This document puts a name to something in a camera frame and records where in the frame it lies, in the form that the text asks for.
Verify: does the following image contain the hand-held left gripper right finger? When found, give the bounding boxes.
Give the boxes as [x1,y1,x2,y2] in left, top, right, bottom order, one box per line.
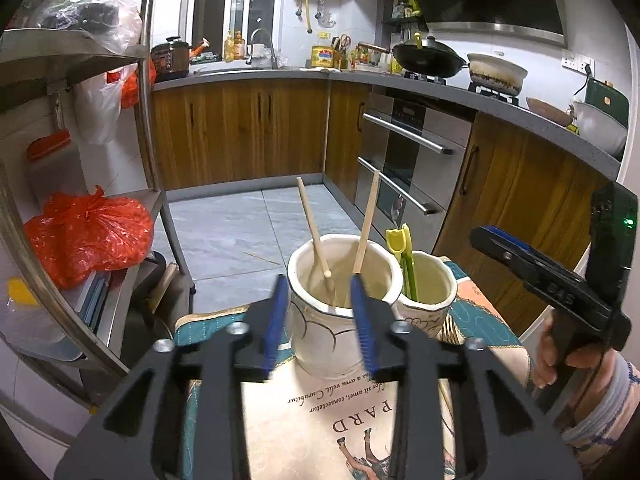
[349,274,586,480]

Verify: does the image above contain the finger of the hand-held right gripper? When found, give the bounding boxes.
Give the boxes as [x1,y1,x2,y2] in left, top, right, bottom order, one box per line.
[481,224,593,282]
[469,227,632,352]

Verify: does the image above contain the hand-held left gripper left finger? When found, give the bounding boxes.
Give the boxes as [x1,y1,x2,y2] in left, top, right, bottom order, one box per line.
[52,274,292,480]

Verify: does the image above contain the white floral ceramic utensil holder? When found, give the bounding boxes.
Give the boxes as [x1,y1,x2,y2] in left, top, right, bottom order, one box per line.
[287,232,459,381]

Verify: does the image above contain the yellow plastic long spoon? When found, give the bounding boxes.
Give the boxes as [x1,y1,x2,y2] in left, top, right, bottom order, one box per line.
[401,223,418,302]

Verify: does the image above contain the yellow plastic shovel spoon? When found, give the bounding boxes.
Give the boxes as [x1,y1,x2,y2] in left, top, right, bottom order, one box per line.
[385,226,412,301]

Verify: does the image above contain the person's right forearm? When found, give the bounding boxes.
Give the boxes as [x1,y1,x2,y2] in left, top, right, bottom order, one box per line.
[564,349,640,467]

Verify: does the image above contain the person's right hand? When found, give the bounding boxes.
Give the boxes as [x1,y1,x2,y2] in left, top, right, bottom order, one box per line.
[531,319,610,392]

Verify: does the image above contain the printed table cloth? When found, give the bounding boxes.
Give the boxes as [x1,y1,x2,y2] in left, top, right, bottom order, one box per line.
[172,255,542,480]

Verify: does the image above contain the built-in steel oven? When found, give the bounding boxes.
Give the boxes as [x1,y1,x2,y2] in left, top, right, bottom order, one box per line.
[354,92,474,257]

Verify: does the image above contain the green bag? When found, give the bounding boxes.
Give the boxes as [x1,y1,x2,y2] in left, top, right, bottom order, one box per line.
[584,77,630,127]

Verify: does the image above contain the brown bowl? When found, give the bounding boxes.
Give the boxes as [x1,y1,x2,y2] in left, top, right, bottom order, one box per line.
[524,96,575,128]

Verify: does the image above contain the white clay pot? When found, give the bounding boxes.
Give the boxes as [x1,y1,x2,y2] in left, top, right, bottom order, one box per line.
[467,53,529,98]

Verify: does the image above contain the wooden base cabinets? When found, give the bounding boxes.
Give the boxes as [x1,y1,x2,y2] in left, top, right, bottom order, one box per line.
[150,77,622,342]

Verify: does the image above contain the black wok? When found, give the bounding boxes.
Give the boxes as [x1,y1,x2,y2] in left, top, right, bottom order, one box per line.
[391,39,469,79]

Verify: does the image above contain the red plastic bag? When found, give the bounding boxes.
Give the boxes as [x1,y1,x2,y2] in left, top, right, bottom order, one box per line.
[24,185,155,291]

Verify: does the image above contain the row of sauce bottles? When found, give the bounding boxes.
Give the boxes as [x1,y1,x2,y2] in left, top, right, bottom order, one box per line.
[350,44,394,74]

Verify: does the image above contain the stack of plastic containers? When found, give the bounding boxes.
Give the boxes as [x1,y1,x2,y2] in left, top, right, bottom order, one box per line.
[0,271,112,362]

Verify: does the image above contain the grey kitchen countertop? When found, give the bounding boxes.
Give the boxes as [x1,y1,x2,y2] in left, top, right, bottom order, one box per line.
[151,66,623,181]

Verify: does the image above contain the scissors holder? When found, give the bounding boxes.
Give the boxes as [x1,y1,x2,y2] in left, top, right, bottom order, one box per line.
[332,33,351,69]

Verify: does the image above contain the black spice rack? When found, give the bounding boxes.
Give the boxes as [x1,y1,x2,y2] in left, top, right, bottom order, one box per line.
[382,0,427,29]

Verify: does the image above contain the yellow plastic lid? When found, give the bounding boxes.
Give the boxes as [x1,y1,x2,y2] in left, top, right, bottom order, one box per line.
[7,279,39,307]

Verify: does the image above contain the yellow tin can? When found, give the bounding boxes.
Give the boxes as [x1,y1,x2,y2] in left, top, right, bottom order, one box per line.
[310,43,335,69]

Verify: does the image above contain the steel shelf rack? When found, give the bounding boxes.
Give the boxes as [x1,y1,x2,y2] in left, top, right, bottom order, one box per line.
[0,0,197,413]

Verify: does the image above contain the chrome sink faucet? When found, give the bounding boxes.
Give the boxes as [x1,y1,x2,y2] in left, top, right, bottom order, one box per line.
[249,28,281,69]

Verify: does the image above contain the white hanging plastic bag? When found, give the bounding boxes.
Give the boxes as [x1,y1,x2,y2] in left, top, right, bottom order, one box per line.
[74,67,127,146]

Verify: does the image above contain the yellow oil bottles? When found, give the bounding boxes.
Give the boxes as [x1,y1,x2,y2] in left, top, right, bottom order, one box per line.
[223,29,247,61]

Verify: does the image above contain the red-lidded white container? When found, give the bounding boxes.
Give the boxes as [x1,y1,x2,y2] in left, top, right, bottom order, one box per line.
[26,129,84,202]

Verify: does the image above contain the orange hanging plastic bag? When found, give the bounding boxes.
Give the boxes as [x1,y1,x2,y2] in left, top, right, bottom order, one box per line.
[107,56,156,110]

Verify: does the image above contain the dark pressure cooker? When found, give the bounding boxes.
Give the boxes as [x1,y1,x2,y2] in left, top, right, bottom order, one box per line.
[151,36,192,83]

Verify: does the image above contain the kitchen window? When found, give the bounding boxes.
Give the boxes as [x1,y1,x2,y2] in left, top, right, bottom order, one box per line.
[191,0,289,59]

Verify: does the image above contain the clear plastic bag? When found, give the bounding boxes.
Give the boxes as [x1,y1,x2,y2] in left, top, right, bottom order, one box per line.
[29,0,144,57]

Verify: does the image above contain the white wall socket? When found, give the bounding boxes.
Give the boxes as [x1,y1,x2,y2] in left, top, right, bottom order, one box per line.
[560,49,596,74]

